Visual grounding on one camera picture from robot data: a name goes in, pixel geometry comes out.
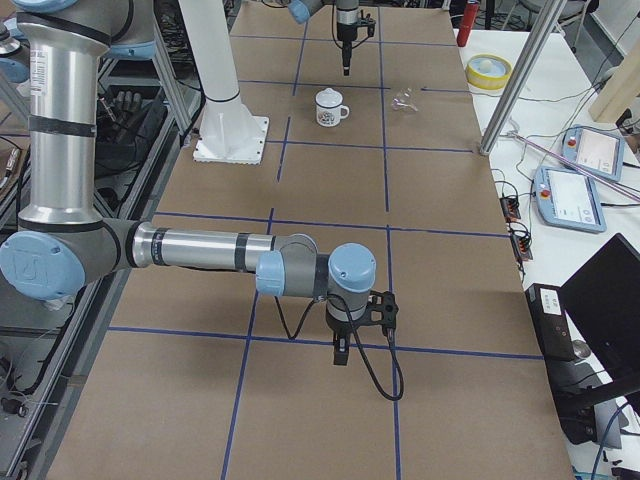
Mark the far teach pendant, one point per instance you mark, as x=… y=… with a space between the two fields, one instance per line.
x=596 y=150

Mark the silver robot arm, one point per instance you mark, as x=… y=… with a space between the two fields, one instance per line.
x=303 y=10
x=63 y=244

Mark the aluminium frame post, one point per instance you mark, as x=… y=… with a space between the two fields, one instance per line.
x=532 y=49

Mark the brown cardboard mat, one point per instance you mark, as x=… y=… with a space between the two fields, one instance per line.
x=198 y=377

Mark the red bottle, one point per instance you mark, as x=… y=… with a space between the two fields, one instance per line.
x=467 y=22

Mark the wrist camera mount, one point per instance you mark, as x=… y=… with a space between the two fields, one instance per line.
x=367 y=22
x=381 y=310

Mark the black laptop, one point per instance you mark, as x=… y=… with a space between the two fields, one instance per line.
x=602 y=300

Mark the near teach pendant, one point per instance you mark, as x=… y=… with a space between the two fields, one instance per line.
x=567 y=199

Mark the black computer box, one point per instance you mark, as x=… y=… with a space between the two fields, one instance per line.
x=550 y=322

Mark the white enamel cup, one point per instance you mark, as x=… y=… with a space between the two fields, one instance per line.
x=332 y=115

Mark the yellow tape roll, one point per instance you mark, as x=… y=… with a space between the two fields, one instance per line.
x=488 y=72

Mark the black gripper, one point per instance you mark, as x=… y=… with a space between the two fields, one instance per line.
x=345 y=33
x=341 y=331

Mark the teach pendant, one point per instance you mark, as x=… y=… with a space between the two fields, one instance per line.
x=567 y=199
x=596 y=150

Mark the clear plastic funnel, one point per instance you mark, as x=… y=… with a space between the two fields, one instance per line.
x=403 y=101

